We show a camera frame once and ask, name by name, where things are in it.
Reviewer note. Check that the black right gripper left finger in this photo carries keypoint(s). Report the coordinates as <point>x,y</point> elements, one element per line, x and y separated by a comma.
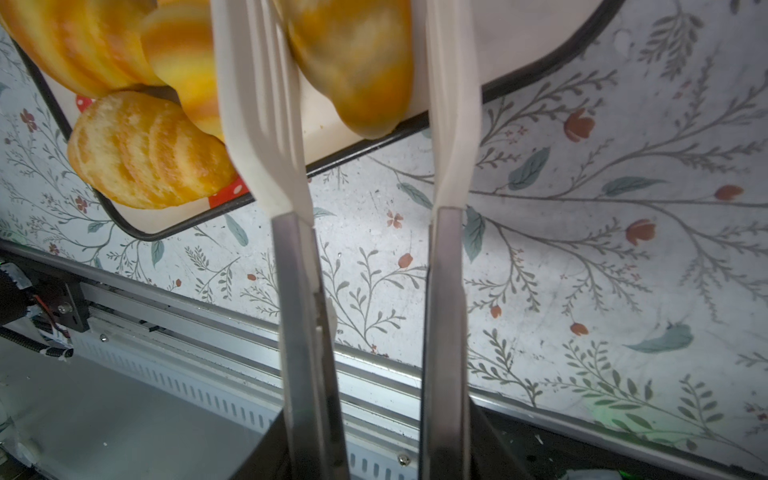
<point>271,458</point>

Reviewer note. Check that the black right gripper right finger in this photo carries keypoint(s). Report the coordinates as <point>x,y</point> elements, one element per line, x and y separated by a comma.
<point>490,457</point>

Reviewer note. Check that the steel tongs with cream tips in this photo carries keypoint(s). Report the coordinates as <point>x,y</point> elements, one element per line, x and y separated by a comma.
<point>353,263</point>

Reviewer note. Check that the striped long roll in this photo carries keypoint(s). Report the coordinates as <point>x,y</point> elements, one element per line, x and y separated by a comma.
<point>358,54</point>

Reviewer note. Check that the striped oval bread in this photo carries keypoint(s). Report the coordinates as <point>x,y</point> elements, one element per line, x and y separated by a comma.
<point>177,40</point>

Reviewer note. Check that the lower croissant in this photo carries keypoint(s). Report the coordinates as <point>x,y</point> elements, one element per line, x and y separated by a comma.
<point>144,153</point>

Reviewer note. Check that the croissant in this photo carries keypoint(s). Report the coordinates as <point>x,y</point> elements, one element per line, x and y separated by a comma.
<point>92,48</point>
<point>144,153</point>

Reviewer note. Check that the upper croissant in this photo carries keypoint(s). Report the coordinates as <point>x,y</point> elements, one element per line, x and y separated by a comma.
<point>92,48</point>

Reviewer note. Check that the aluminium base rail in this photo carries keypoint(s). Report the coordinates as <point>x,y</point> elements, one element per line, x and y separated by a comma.
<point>228,365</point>

